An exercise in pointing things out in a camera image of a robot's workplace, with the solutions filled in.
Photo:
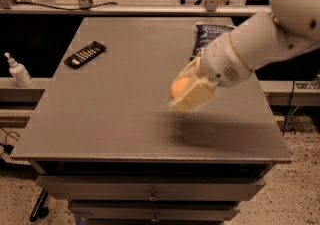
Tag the white pump bottle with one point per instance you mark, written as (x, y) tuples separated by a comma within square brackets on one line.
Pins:
[(18, 71)]

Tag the black remote control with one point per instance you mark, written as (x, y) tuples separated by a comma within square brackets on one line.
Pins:
[(84, 55)]

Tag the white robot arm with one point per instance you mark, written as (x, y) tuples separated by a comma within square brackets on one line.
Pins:
[(291, 28)]

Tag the grey drawer cabinet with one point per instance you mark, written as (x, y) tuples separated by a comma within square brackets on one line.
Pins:
[(112, 117)]

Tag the upper grey drawer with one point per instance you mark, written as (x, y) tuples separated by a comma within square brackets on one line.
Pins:
[(151, 188)]

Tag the lower grey drawer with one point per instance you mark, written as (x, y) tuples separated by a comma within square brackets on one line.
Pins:
[(153, 211)]

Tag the grey metal shelf rail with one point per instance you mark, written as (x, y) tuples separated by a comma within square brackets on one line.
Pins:
[(121, 10)]

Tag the grey drawer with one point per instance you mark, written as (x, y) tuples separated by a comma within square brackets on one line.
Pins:
[(151, 188), (153, 211)]

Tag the black table leg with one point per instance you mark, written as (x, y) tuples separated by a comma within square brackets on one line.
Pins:
[(39, 210)]

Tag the orange fruit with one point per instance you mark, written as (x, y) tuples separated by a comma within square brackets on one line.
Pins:
[(178, 87)]

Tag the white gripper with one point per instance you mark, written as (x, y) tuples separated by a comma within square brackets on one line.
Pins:
[(221, 60)]

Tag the blue Kettle chips bag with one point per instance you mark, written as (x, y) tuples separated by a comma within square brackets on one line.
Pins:
[(206, 33)]

